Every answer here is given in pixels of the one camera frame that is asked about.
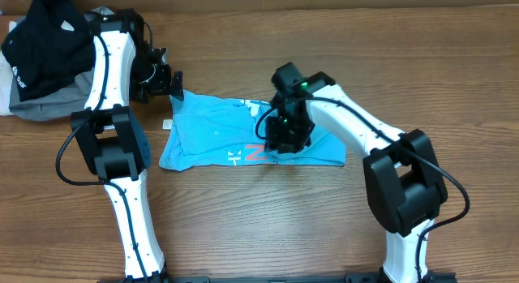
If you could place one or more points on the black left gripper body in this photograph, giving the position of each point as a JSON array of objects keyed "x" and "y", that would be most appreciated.
[{"x": 147, "y": 76}]

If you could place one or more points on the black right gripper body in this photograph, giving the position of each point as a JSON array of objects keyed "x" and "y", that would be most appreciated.
[{"x": 289, "y": 134}]

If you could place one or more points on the light blue t-shirt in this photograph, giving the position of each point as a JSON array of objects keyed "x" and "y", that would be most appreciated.
[{"x": 208, "y": 130}]

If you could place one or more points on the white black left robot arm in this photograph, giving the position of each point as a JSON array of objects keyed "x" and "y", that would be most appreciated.
[{"x": 114, "y": 145}]

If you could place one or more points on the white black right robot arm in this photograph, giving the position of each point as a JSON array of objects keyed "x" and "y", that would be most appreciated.
[{"x": 404, "y": 187}]

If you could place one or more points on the grey folded shirt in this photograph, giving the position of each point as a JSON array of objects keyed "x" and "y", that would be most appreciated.
[{"x": 56, "y": 105}]

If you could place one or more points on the black folded shirt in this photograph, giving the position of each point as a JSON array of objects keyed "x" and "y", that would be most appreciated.
[{"x": 49, "y": 48}]

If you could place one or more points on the white folded shirt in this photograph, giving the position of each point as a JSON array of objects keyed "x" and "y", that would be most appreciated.
[{"x": 6, "y": 86}]

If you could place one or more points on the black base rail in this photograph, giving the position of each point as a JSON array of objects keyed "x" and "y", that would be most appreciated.
[{"x": 284, "y": 279}]

